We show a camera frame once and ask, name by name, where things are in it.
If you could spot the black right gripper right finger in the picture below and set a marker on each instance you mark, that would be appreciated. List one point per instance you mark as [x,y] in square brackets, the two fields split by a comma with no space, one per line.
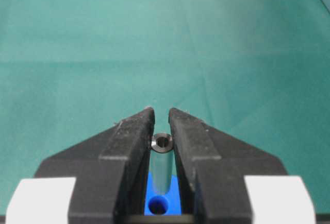
[211,166]

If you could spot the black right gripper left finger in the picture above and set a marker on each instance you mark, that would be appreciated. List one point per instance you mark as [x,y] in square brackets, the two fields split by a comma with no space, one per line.
[105,167]

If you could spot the silver metal shaft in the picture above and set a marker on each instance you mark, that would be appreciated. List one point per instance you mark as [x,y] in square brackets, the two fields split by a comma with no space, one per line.
[161,161]

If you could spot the small blue plastic gear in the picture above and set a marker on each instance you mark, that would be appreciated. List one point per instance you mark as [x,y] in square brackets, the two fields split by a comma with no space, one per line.
[167,204]

